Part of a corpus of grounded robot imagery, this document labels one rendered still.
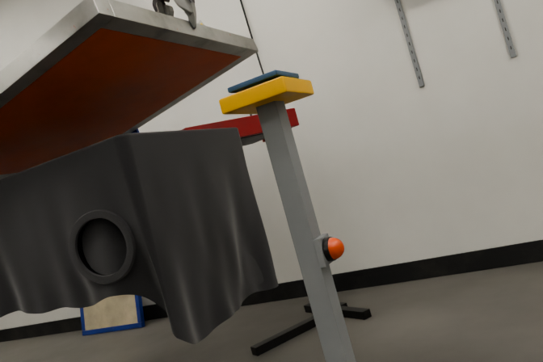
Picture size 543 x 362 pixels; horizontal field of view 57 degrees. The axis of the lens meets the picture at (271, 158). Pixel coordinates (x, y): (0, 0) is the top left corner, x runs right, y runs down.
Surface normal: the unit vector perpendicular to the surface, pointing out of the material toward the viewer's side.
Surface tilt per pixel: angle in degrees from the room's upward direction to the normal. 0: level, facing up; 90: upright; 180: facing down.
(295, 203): 90
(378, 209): 90
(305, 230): 90
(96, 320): 79
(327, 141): 90
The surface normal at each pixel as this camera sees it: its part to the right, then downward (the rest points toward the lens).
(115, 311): -0.47, -0.11
